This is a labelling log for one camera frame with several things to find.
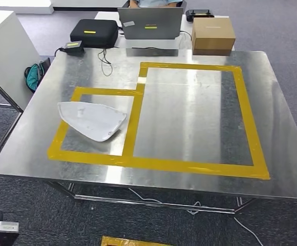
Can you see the grey laptop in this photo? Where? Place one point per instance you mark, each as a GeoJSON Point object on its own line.
{"type": "Point", "coordinates": [163, 20]}

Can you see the black zip case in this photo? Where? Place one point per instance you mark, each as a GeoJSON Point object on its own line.
{"type": "Point", "coordinates": [94, 39]}

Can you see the brown cardboard box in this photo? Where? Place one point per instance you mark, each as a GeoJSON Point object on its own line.
{"type": "Point", "coordinates": [212, 34]}

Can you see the white curved plastic part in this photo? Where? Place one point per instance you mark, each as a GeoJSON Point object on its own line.
{"type": "Point", "coordinates": [92, 120]}

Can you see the person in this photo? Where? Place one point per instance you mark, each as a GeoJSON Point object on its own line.
{"type": "Point", "coordinates": [153, 2]}

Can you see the teal backpack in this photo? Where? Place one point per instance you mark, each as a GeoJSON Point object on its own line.
{"type": "Point", "coordinates": [33, 78]}

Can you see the white partition panel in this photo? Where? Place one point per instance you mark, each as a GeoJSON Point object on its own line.
{"type": "Point", "coordinates": [13, 68]}

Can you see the yellow floor tape square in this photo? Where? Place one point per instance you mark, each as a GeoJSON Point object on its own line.
{"type": "Point", "coordinates": [127, 241]}

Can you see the black handheld controller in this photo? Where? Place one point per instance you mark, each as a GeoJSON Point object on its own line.
{"type": "Point", "coordinates": [200, 14]}

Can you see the steel workbench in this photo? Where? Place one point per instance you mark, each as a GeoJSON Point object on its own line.
{"type": "Point", "coordinates": [189, 112]}

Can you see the black power adapter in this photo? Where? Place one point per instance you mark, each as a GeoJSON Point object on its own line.
{"type": "Point", "coordinates": [74, 47]}

